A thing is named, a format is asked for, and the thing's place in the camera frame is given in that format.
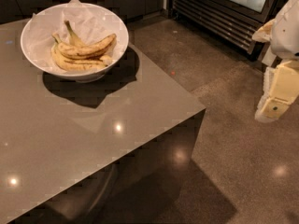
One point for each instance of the yellow spotted banana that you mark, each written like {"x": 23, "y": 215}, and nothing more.
{"x": 86, "y": 52}

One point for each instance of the white ceramic bowl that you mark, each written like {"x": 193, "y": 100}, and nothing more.
{"x": 90, "y": 22}

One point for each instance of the bottom yellow banana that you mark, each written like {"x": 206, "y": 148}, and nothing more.
{"x": 69, "y": 64}

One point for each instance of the white paper bowl liner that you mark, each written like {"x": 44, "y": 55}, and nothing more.
{"x": 76, "y": 41}

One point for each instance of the back yellow banana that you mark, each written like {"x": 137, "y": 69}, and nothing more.
{"x": 73, "y": 37}

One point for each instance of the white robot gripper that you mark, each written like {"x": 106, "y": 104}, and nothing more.
{"x": 286, "y": 32}

